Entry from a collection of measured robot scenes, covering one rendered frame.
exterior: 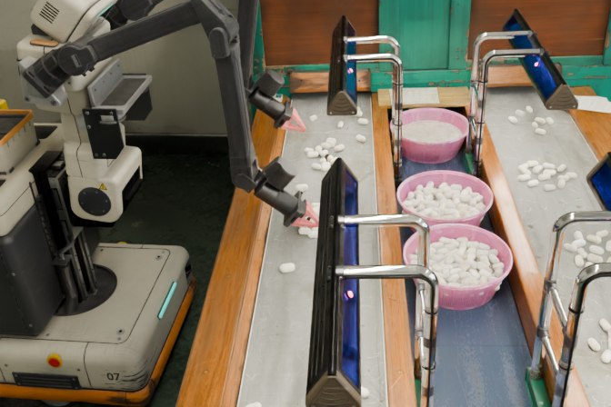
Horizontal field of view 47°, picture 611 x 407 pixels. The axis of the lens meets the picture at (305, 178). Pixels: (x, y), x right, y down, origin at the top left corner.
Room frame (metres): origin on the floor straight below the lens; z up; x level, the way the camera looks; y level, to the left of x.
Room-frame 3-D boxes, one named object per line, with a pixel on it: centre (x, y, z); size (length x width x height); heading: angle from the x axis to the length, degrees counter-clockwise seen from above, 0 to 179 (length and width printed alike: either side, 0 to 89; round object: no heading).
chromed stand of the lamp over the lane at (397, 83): (1.96, -0.21, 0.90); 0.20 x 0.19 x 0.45; 175
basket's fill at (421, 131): (2.11, -0.43, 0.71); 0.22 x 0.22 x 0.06
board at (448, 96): (2.33, -0.45, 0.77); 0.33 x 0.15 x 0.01; 85
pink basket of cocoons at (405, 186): (1.67, -0.39, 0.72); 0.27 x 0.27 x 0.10
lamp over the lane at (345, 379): (1.00, -0.05, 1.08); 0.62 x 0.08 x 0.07; 175
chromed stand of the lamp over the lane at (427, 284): (0.99, -0.13, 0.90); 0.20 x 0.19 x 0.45; 175
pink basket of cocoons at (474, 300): (1.40, -0.36, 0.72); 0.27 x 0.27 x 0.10
